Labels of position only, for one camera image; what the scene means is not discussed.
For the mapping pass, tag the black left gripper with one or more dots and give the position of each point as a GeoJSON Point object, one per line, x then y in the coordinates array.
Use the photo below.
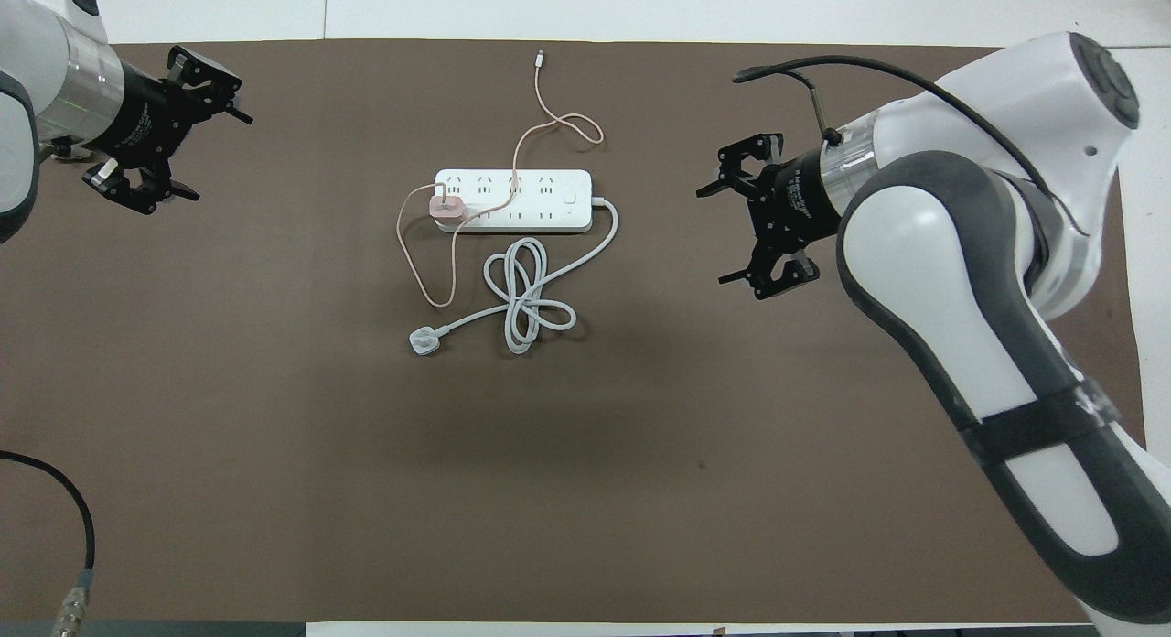
{"type": "Point", "coordinates": [137, 120]}

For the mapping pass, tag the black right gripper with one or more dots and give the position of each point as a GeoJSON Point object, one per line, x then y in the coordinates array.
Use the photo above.
{"type": "Point", "coordinates": [796, 202]}

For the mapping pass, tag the white power strip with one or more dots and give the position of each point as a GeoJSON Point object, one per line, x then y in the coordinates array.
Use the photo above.
{"type": "Point", "coordinates": [521, 202]}

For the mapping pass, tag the pink charger adapter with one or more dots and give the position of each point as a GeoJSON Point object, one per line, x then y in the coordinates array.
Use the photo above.
{"type": "Point", "coordinates": [447, 209]}

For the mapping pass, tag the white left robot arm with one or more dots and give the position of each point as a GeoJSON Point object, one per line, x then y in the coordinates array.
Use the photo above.
{"type": "Point", "coordinates": [37, 88]}

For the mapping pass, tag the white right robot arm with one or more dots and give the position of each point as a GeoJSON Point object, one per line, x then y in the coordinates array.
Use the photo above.
{"type": "Point", "coordinates": [924, 253]}

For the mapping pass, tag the brown table mat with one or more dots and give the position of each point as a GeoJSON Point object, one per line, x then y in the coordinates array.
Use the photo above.
{"type": "Point", "coordinates": [585, 454]}

